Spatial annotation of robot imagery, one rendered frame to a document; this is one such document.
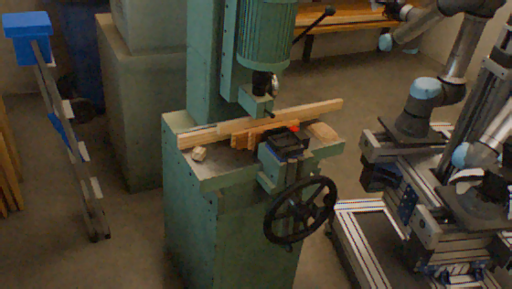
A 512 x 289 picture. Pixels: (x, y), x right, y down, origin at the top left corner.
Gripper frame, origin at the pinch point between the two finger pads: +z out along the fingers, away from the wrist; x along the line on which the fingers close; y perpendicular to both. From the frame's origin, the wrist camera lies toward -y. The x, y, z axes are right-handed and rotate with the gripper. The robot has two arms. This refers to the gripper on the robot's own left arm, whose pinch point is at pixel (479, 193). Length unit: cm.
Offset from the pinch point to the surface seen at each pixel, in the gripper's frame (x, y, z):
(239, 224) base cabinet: 71, 51, 11
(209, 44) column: 98, -9, 4
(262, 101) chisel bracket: 75, 7, -2
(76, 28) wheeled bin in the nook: 256, 17, 7
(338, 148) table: 63, 28, -30
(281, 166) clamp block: 57, 21, 5
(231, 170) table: 69, 24, 16
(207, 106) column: 101, 16, 5
